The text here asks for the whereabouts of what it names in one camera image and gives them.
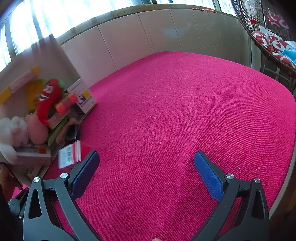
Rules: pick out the black small object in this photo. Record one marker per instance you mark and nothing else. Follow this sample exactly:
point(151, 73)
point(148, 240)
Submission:
point(72, 135)

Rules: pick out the white box yellow ends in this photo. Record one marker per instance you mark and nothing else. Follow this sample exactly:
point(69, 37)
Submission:
point(20, 81)

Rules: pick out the tan small box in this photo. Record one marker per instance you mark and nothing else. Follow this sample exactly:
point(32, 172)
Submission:
point(63, 134)

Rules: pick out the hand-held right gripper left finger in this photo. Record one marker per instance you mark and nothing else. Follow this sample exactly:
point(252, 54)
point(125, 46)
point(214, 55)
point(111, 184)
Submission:
point(85, 173)

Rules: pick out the blue cloth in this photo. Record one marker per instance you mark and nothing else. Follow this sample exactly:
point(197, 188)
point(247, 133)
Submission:
point(290, 55)

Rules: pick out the white plush toy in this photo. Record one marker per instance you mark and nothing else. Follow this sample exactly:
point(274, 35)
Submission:
point(13, 129)

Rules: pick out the white tray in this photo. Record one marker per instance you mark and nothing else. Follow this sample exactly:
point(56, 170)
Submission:
point(53, 53)

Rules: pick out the red white patterned seat cushion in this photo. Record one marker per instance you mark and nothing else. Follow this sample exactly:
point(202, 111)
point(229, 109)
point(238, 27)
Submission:
point(268, 40)

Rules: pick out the red green round packet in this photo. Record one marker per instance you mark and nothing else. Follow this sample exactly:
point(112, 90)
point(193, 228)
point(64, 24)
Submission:
point(49, 97)

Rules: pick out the pink small box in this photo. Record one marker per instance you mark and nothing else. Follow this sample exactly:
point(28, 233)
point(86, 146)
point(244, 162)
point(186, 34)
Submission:
point(55, 121)

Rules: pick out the green snack packet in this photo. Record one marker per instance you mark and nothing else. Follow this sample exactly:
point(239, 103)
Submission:
point(53, 136)

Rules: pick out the window with grille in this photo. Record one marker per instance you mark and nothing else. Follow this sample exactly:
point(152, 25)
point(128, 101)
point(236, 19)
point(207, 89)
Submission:
point(69, 14)

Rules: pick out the orange cloth strip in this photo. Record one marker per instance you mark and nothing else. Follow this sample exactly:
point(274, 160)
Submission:
point(204, 10)

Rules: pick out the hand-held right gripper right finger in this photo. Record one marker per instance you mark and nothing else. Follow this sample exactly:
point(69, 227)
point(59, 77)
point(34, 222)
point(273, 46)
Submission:
point(208, 177)

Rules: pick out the white box blue yellow logo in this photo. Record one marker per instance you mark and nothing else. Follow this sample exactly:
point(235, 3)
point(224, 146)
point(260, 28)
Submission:
point(85, 99)

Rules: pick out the white blue red box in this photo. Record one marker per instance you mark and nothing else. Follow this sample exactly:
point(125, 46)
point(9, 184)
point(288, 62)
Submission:
point(69, 154)

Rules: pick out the peach plush toy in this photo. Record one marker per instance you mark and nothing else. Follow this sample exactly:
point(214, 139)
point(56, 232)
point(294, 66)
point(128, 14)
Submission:
point(37, 132)

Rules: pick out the red white patterned back cushion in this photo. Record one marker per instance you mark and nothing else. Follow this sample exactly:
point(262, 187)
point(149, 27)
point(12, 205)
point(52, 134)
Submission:
point(277, 20)

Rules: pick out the yellow green box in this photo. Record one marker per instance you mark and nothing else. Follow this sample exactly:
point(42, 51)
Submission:
point(33, 95)

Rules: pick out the pink mat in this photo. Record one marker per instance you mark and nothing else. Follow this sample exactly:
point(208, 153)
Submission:
point(173, 115)

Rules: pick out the white box red label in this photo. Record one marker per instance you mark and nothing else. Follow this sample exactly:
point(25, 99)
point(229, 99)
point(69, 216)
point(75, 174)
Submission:
point(32, 155)

